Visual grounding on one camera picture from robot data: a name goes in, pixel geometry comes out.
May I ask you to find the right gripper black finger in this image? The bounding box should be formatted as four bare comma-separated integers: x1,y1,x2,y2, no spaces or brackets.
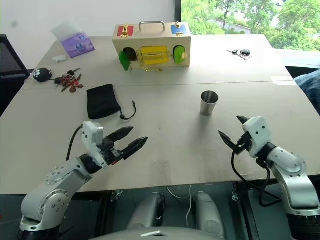
236,115,251,126
217,130,241,154

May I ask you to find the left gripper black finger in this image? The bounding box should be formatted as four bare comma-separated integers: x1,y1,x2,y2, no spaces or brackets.
119,136,149,161
107,126,135,149

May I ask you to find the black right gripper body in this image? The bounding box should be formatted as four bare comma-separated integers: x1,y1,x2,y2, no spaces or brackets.
233,131,254,155

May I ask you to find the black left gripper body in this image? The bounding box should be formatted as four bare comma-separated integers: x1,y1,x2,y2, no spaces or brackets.
96,136,126,166

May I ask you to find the stainless steel cup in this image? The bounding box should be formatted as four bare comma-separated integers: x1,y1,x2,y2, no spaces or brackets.
199,90,220,117

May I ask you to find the silver robot left leg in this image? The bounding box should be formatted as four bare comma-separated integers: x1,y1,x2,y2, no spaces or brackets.
125,191,166,230

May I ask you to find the silver robot leg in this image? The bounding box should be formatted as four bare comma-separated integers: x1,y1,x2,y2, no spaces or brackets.
125,191,166,230
194,190,227,239

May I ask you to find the black car key fob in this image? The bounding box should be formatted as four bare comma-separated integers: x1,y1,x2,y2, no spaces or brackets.
226,47,253,61

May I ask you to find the bunch of red-tagged keys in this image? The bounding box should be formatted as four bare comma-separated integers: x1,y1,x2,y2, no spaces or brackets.
53,67,85,95

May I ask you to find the silver robot right leg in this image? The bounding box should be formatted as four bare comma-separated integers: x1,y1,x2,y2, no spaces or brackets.
194,190,227,239

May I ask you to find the person's leg in blue jeans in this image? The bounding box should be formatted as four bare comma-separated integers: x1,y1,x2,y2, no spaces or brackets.
292,69,320,115

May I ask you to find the grey robot torso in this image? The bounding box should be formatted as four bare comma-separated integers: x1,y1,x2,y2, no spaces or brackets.
91,225,226,240

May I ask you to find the small white paper scrap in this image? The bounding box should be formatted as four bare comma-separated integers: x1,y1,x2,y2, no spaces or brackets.
52,54,69,64

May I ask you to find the purple tissue pack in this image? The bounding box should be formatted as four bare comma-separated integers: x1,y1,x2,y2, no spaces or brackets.
50,20,97,59

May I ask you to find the black office chair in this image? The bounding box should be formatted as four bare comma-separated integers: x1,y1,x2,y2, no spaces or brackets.
0,33,31,116

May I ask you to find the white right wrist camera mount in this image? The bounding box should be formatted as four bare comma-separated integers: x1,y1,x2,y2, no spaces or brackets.
241,115,272,159

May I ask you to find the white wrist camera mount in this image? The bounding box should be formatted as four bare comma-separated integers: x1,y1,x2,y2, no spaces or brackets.
81,121,108,168
241,115,272,159

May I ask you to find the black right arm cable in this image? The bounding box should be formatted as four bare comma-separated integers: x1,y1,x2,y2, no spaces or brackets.
230,146,283,208

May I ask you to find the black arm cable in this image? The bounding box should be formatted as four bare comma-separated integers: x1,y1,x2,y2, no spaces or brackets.
230,146,283,208
65,124,85,162

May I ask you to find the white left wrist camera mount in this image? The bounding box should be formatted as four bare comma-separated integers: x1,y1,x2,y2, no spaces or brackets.
81,121,108,168

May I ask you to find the black drawstring pouch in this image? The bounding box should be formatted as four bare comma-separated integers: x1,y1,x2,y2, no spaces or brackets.
86,83,138,122

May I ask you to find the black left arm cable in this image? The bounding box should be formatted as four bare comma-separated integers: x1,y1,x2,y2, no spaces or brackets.
65,124,85,162

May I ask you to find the thin white cable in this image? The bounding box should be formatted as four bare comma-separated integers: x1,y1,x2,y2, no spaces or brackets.
165,184,194,226

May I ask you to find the wooden lock box with handle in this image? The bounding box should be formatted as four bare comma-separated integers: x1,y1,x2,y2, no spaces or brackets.
111,20,193,74

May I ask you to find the black plush keychain toy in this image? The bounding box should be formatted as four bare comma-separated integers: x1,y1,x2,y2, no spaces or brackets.
31,67,54,84

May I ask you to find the black window frame post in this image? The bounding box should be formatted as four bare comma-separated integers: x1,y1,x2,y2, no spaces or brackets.
173,0,183,22

